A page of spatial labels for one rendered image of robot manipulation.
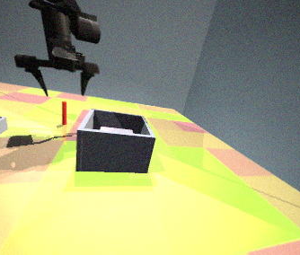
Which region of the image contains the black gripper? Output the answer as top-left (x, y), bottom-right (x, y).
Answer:
top-left (14, 33), bottom-right (100, 97)

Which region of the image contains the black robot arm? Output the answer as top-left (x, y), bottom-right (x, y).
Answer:
top-left (29, 0), bottom-right (101, 72)

